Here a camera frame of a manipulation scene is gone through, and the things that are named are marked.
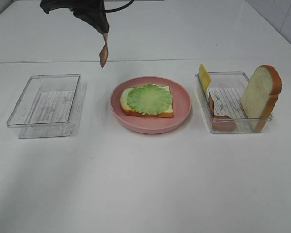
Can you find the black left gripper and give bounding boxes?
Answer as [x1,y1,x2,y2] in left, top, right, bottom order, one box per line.
[40,0,109,33]

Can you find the bacon strip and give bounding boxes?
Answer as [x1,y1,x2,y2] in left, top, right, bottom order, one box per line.
[99,29,109,68]
[208,92,237,132]

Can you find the green lettuce leaf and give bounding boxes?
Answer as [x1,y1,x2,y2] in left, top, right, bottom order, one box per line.
[126,83,173,116]

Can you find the bread slice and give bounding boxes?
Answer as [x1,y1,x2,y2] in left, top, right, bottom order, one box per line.
[120,85,175,119]
[240,65,282,132]

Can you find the clear left plastic tray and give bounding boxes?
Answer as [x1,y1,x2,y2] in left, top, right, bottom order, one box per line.
[7,74,87,139]

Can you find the clear plastic tray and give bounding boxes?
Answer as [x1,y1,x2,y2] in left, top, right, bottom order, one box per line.
[7,74,87,139]
[196,71,273,133]

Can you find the pink round plate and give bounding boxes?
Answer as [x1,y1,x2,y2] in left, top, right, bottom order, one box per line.
[110,76,192,134]

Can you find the yellow cheese slice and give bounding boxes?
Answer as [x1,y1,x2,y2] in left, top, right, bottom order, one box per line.
[198,64,212,93]

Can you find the clear right plastic tray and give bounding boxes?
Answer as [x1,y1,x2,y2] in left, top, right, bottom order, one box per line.
[196,71,273,133]

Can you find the upright bread slice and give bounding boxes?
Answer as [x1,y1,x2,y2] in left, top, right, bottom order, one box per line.
[240,65,282,132]

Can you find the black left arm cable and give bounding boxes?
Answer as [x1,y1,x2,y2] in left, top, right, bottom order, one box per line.
[104,0,135,13]

